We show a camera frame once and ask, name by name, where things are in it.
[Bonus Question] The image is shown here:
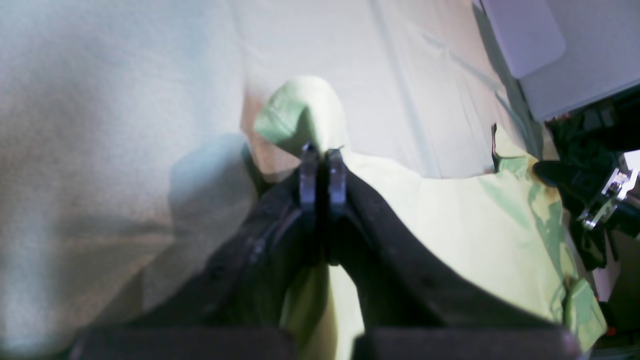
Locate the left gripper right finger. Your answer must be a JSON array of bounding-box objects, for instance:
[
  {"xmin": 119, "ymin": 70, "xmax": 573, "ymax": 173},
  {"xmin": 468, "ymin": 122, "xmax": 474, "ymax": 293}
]
[{"xmin": 322, "ymin": 149, "xmax": 582, "ymax": 360}]

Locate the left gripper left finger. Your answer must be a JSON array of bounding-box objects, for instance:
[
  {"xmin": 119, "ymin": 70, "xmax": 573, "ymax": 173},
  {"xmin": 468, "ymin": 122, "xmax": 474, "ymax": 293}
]
[{"xmin": 70, "ymin": 143, "xmax": 321, "ymax": 360}]

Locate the light yellow-green T-shirt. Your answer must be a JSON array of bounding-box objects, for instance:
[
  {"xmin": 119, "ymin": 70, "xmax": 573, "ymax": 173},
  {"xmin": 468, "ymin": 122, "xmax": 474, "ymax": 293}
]
[{"xmin": 254, "ymin": 76, "xmax": 608, "ymax": 355}]

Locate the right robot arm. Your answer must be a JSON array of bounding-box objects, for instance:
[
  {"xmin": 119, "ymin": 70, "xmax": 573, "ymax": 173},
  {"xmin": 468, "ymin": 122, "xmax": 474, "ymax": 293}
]
[{"xmin": 534, "ymin": 86, "xmax": 639, "ymax": 338}]

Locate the white bin at left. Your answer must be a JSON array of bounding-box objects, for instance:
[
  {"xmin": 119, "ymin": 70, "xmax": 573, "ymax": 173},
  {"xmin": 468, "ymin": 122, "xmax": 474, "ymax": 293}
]
[{"xmin": 473, "ymin": 0, "xmax": 640, "ymax": 123}]

